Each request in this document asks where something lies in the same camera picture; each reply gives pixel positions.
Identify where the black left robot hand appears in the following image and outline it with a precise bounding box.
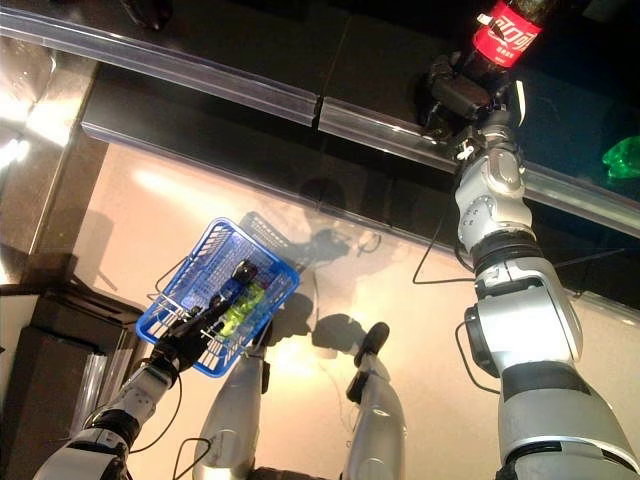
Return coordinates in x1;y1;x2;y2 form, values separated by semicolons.
152;295;236;374

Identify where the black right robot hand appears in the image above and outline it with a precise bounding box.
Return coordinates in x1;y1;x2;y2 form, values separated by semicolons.
427;51;527;126

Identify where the blue plastic shopping basket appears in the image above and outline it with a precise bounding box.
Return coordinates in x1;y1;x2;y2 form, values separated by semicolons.
135;217;301;379

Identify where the bright green drink bottle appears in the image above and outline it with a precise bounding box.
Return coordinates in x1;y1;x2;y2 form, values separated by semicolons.
217;284;266;342

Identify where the Coca-Cola bottle red label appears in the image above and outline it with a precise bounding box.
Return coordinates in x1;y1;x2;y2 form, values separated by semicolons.
459;0;554;86

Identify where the dark Pepsi bottle blue cap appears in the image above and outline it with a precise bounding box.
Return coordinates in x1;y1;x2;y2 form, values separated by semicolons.
212;258;260;309

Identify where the black metal stand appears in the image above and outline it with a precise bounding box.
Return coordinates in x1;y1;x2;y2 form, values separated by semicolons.
0;252;149;451

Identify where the green Sprite bottle yellow cap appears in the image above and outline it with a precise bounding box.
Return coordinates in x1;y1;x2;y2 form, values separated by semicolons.
601;135;640;180

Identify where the low black shelf base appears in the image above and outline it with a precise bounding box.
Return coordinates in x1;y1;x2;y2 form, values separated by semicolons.
79;62;640;311

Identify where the silver right robot leg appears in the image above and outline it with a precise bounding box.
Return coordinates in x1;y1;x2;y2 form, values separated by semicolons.
344;322;407;480

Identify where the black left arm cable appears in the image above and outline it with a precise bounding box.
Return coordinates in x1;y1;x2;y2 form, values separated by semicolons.
129;374;185;456

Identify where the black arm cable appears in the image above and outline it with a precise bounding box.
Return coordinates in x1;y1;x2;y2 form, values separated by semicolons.
129;374;185;456
412;212;476;286

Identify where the black shelf board clear rail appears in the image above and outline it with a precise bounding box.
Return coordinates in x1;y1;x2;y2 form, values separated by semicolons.
0;0;329;129
314;0;640;239

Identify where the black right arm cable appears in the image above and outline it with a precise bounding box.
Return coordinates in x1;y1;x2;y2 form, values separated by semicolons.
412;212;476;286

